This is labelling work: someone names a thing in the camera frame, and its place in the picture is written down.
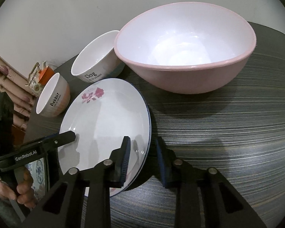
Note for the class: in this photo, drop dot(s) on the white Dog bowl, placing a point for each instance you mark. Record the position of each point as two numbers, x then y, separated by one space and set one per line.
98 60

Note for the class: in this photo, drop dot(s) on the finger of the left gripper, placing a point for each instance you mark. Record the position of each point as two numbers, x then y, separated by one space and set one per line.
50 142

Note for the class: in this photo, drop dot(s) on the person's left hand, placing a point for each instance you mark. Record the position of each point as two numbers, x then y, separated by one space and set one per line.
24 189

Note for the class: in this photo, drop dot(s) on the large pink bowl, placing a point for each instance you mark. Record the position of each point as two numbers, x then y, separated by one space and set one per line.
186 47

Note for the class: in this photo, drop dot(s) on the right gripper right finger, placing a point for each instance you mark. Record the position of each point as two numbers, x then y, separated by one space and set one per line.
164 158

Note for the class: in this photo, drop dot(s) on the small blue floral plate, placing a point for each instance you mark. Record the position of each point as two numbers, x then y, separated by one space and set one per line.
37 171

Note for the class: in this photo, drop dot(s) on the beige patterned curtain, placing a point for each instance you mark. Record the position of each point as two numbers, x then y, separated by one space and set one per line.
14 84

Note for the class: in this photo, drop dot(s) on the orange cup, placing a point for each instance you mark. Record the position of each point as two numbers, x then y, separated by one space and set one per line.
45 75

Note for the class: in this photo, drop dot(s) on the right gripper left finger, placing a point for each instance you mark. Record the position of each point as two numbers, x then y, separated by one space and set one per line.
120 158

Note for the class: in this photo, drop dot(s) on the white Rabbit bowl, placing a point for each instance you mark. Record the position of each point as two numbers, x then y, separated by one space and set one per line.
54 98

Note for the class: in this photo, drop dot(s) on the floral ceramic teapot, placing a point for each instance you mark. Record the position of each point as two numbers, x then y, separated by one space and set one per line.
33 79

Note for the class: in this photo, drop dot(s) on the white plate pink flowers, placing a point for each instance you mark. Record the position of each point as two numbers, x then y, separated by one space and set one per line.
100 116

